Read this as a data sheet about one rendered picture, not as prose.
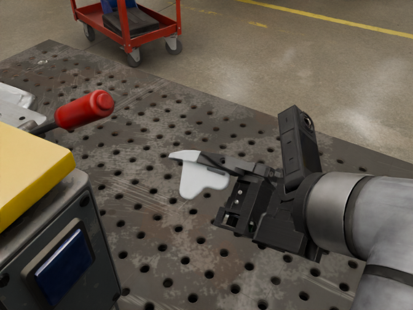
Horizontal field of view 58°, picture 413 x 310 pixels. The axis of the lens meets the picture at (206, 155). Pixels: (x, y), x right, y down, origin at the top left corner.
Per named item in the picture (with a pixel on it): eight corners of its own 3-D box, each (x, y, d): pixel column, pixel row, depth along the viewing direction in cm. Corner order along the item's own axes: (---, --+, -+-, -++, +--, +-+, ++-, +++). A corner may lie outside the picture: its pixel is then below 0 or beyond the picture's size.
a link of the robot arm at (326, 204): (358, 160, 32) (400, 195, 36) (314, 158, 35) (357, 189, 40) (332, 246, 30) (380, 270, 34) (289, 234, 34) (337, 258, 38)
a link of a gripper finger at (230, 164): (192, 158, 43) (265, 181, 40) (197, 146, 43) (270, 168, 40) (203, 170, 47) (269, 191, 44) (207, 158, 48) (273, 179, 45)
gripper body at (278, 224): (207, 222, 43) (286, 248, 33) (232, 155, 45) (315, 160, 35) (251, 242, 47) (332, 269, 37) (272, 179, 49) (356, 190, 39)
